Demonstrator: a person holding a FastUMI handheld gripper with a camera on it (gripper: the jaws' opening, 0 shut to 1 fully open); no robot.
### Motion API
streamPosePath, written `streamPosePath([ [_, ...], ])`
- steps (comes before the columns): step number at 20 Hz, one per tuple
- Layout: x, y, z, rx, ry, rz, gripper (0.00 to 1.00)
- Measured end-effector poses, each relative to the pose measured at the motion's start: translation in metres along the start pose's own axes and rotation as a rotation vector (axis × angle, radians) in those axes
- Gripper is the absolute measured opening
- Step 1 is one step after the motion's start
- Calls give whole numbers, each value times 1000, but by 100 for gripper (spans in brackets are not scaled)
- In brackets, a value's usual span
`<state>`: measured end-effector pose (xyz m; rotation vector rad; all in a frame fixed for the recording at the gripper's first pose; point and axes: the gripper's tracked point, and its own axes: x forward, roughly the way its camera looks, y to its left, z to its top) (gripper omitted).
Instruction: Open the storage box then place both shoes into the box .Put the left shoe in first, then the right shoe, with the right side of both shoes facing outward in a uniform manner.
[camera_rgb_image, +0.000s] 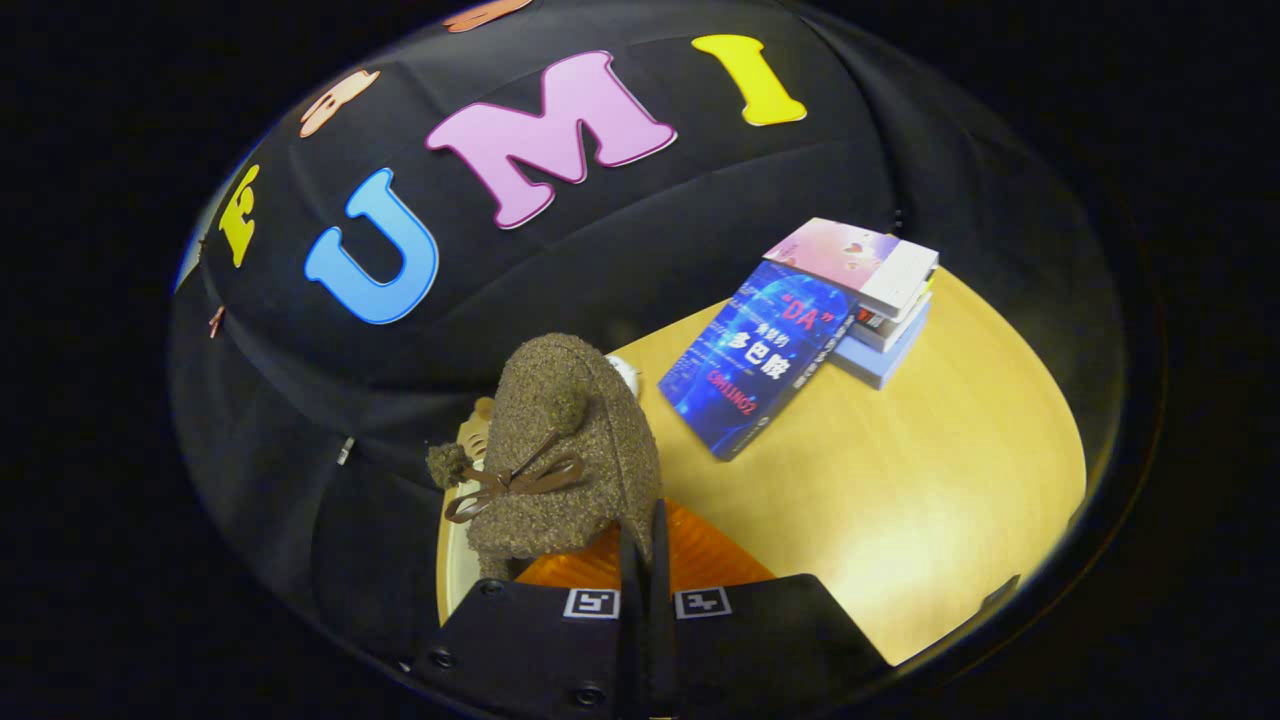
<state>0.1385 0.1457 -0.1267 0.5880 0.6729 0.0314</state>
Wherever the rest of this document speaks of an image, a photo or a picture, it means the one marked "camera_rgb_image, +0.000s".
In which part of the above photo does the brown fuzzy moccasin shoe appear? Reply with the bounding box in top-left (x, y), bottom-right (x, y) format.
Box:
top-left (426, 333), bottom-right (665, 581)

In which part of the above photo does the light blue book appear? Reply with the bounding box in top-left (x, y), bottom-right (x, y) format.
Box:
top-left (830, 300), bottom-right (931, 391)

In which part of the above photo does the thin white spine book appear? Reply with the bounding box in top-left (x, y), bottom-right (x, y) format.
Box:
top-left (852, 280), bottom-right (934, 353)

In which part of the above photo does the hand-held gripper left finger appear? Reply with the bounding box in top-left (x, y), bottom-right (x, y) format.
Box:
top-left (410, 518), bottom-right (649, 720)

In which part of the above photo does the pink cover book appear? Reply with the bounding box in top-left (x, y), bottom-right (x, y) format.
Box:
top-left (763, 217), bottom-right (940, 321)

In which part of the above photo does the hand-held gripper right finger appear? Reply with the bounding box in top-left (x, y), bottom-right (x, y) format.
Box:
top-left (648, 498), bottom-right (893, 720)

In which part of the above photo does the black backdrop cloth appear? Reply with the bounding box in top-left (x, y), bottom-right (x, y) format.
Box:
top-left (170, 0), bottom-right (1131, 681)

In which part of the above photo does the blue glossy book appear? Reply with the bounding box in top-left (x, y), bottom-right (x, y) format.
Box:
top-left (657, 260), bottom-right (859, 462)

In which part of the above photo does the grey fabric storage box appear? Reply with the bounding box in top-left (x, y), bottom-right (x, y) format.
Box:
top-left (437, 420), bottom-right (521, 626)

